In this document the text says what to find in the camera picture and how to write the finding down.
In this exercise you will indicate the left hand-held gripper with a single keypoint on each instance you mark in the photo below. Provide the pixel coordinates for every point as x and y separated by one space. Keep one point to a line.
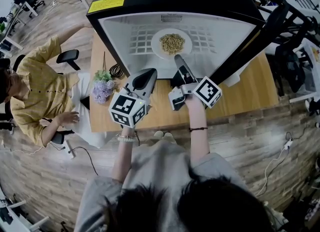
127 111

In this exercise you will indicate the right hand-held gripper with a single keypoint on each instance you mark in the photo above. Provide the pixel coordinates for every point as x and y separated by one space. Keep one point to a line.
207 91

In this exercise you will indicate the white plate of food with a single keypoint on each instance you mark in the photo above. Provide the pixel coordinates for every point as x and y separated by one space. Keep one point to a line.
172 42

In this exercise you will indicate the person's left forearm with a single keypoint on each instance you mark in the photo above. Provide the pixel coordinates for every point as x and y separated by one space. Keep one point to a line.
123 158

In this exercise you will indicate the person's right forearm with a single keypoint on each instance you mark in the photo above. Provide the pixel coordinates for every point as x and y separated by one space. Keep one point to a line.
198 138

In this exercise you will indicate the purple flower bouquet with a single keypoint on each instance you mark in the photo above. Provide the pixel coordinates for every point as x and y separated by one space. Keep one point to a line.
102 91

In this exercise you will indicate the person's beige shoes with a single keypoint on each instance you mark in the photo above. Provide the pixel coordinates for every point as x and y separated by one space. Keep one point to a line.
165 136

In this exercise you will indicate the black office chair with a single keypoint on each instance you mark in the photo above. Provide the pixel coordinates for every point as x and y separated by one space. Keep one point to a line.
67 57

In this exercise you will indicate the person's grey shirt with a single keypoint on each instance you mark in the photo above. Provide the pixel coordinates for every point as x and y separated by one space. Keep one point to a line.
160 171

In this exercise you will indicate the white power strip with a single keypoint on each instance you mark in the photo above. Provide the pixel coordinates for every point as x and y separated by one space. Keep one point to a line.
71 149

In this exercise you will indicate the white side table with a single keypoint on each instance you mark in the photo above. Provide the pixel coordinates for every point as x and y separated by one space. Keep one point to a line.
311 58

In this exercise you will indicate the small white power adapter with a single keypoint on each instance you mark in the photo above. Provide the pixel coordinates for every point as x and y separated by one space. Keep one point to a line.
288 144

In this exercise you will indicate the black metal frame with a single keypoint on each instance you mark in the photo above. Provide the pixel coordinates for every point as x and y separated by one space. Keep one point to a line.
287 18

